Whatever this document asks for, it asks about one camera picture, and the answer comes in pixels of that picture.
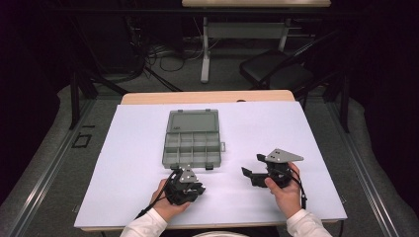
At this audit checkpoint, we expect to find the person's right hand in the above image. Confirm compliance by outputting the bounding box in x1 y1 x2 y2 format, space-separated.
264 161 304 220

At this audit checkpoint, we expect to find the person's left hand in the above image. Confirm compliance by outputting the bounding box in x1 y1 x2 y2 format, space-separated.
150 178 192 223

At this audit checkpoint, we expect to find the black folding chair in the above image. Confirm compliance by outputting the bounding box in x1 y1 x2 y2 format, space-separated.
239 29 344 100

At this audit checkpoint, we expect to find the bundle of floor cables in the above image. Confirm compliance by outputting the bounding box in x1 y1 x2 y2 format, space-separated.
144 39 220 73

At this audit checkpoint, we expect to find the wooden table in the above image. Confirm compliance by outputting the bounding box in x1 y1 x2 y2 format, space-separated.
80 89 344 232

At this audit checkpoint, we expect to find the white-legged desk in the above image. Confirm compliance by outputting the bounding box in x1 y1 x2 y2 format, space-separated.
181 0 332 84

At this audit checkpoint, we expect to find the white table board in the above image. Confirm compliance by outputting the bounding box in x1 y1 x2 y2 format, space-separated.
73 101 348 229

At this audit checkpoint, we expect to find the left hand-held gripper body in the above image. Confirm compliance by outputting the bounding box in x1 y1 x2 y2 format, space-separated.
163 165 207 206

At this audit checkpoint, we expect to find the person's white clothing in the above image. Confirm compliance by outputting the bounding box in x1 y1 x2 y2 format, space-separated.
192 230 246 237

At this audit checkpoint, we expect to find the black metal stand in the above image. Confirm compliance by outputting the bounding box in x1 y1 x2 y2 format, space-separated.
68 70 129 130
324 72 350 133

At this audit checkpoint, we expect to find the grey plastic compartment box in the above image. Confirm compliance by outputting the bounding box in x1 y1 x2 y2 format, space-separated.
161 109 227 171

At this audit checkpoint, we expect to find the right hand-held gripper black cable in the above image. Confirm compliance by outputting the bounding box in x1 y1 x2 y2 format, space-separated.
290 171 308 210

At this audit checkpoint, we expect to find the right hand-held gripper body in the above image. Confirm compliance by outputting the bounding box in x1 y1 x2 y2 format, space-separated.
251 148 304 190

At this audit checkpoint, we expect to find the hand-held gripper black cable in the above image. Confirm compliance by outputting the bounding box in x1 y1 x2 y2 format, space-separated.
134 169 181 220
290 171 308 210

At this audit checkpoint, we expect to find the left hand-held gripper black cable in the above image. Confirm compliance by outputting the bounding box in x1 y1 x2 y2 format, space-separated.
134 169 181 220

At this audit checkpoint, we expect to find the metal floor rail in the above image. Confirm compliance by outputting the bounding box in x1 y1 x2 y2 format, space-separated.
329 102 401 237
8 98 95 237

